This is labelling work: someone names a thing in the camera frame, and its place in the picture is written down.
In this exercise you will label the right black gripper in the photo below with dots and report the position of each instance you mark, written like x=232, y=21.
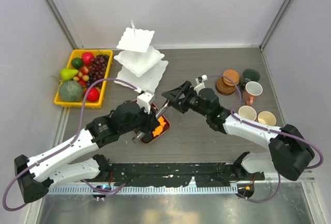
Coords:
x=175, y=94

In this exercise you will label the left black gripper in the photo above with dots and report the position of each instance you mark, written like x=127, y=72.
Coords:
x=151, y=121

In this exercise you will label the metal tweezers tongs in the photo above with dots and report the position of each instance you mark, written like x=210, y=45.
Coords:
x=161, y=110

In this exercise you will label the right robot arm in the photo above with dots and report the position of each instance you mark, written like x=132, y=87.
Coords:
x=287, y=153

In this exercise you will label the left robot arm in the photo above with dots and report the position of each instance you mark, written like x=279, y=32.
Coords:
x=38, y=174

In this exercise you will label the orange fish cookie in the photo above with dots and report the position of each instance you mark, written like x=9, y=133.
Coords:
x=157, y=131

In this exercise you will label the black round cookie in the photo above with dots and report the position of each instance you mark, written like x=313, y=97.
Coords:
x=147, y=138

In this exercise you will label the red lacquer snack tray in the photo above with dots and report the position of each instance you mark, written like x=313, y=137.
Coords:
x=163, y=122

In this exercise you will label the white three-tier serving stand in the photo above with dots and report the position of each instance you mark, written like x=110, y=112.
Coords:
x=142, y=65

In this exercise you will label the stack of wooden coasters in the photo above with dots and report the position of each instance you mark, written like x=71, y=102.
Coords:
x=226, y=85

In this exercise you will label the red apple at front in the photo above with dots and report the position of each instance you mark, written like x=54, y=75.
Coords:
x=93, y=95

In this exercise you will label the red apple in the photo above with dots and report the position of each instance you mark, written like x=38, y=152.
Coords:
x=93, y=95
x=87, y=58

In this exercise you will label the dark purple grape bunch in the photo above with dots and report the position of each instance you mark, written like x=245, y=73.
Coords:
x=98, y=69

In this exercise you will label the pink mug lying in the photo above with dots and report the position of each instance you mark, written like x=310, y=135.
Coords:
x=247, y=112

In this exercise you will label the pink mug upright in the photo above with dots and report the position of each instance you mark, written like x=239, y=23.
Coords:
x=252, y=91

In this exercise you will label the dark green mug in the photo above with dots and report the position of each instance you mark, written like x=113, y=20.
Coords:
x=249, y=75

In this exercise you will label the small red cherry cluster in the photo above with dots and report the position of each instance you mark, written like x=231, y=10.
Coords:
x=83, y=76

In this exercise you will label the green melon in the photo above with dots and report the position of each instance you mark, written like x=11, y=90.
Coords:
x=71, y=91

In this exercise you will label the red apple at back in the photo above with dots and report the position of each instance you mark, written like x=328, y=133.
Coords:
x=87, y=58

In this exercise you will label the cream cup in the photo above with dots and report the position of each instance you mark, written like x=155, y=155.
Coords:
x=267, y=118

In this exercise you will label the green lime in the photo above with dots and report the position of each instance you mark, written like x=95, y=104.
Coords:
x=77, y=63

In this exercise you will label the green pear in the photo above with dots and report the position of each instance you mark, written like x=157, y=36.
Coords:
x=68, y=74

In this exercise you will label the yellow plastic fruit bin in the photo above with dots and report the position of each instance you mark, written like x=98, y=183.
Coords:
x=100, y=86

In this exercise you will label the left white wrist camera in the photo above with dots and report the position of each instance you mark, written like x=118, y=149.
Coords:
x=145, y=100

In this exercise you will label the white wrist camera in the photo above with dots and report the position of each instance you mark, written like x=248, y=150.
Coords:
x=200, y=83
x=145, y=100

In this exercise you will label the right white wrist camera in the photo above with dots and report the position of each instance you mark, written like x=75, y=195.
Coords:
x=200, y=83

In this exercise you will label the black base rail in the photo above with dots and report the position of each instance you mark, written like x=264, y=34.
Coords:
x=209, y=174

